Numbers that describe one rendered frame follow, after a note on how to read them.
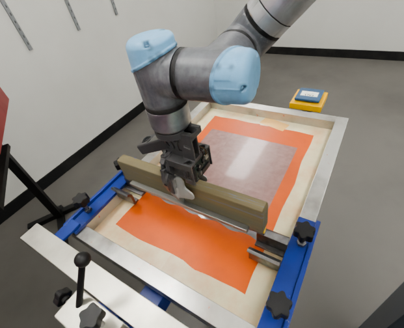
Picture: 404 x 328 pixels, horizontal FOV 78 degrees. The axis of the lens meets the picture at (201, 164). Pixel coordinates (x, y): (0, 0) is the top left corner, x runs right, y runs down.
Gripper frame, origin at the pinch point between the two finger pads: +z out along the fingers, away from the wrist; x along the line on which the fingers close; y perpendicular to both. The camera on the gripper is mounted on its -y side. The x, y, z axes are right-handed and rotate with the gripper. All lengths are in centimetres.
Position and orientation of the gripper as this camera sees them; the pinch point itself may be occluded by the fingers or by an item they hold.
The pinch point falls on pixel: (184, 191)
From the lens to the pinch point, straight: 60.8
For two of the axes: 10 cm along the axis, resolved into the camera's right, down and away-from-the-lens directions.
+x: 5.1, -6.4, 5.7
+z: 1.5, 7.3, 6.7
